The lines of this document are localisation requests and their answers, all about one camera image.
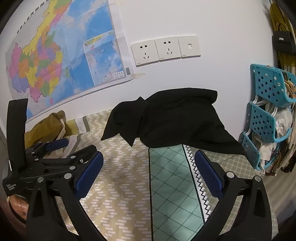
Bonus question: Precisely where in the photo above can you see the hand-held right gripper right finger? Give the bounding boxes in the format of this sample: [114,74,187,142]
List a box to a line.
[188,149,271,241]

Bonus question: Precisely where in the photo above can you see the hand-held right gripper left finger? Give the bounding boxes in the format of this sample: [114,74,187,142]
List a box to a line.
[26,152,109,241]

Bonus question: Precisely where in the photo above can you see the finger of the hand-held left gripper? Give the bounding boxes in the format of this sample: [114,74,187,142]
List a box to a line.
[20,145,98,179]
[25,138,69,158]

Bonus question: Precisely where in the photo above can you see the black garment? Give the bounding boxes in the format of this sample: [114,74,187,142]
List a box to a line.
[101,88,247,156]

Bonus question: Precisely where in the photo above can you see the hanging beige clothes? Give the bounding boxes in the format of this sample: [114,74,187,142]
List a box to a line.
[276,139,296,174]

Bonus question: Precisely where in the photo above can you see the person's left hand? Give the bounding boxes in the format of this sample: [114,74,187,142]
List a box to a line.
[9,197,29,219]

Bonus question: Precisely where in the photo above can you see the mustard garment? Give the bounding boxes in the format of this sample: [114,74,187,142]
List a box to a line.
[25,111,67,149]

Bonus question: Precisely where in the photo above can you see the crumpled white cloth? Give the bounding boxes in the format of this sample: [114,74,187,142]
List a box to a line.
[273,109,293,137]

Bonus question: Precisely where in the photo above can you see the black hanging bag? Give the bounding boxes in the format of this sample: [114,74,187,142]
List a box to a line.
[272,31,296,52]

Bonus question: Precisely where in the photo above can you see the colourful wall map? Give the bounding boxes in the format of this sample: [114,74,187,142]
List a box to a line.
[6,0,145,122]

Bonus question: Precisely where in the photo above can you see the white wall power socket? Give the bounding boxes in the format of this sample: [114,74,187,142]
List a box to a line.
[131,39,159,67]
[154,37,182,62]

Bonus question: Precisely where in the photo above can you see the white wall data socket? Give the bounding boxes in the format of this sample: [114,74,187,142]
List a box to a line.
[178,35,201,59]

